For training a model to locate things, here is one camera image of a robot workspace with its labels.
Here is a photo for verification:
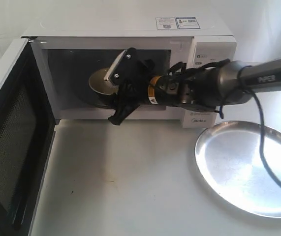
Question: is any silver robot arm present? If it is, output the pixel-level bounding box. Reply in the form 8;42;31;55
104;48;281;125

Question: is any white microwave oven body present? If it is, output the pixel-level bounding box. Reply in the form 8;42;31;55
23;13;237;120

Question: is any small metal bowl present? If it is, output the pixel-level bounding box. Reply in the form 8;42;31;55
88;68;118;95

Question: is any black cable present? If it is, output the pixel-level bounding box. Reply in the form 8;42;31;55
166;58;281;194

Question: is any round stainless steel plate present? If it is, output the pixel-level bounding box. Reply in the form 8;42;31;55
194;121;281;218

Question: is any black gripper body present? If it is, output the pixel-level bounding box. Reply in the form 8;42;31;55
133;58;187;109

